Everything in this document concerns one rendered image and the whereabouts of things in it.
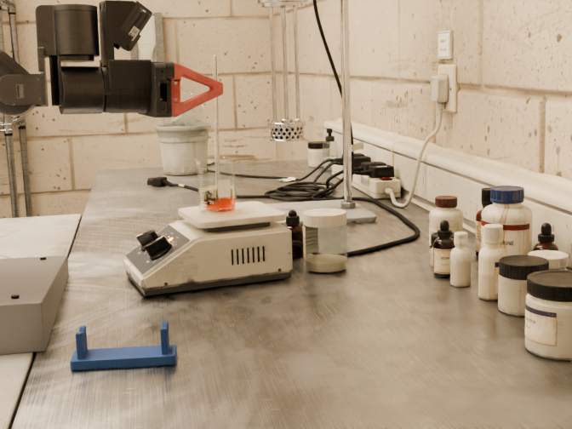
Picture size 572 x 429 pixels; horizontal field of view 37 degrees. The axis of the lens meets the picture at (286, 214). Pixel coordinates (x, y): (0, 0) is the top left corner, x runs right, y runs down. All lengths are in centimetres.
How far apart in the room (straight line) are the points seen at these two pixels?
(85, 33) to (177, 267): 30
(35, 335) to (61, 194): 270
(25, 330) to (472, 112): 88
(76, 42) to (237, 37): 254
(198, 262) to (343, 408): 41
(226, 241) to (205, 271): 5
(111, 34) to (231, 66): 252
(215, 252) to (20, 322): 29
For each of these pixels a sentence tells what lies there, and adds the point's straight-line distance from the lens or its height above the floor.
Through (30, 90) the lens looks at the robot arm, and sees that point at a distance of 104.
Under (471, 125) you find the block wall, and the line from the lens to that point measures 152.
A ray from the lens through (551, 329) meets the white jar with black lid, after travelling 85.
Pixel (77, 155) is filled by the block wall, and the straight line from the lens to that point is 357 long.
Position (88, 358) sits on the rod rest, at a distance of 85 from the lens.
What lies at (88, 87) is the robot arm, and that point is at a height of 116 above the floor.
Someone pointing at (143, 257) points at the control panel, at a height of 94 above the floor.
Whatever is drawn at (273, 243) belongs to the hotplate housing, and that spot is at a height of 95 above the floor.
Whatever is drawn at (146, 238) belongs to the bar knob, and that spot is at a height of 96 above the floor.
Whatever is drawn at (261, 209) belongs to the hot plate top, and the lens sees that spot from 115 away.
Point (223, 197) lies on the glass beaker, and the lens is 112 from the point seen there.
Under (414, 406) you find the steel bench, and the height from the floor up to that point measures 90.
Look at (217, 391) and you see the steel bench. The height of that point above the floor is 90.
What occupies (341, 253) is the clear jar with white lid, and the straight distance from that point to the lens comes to 115.
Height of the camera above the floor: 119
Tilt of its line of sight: 10 degrees down
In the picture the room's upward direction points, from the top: 2 degrees counter-clockwise
